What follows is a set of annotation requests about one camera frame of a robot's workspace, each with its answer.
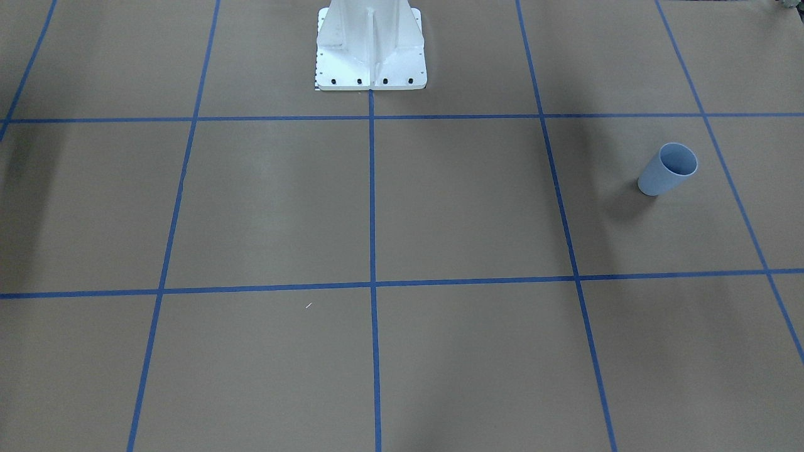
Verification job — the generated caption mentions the light blue plastic cup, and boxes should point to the light blue plastic cup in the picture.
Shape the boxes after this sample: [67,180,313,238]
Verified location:
[637,143,698,196]

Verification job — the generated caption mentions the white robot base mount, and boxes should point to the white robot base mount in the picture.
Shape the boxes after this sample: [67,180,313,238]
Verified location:
[314,1,428,91]

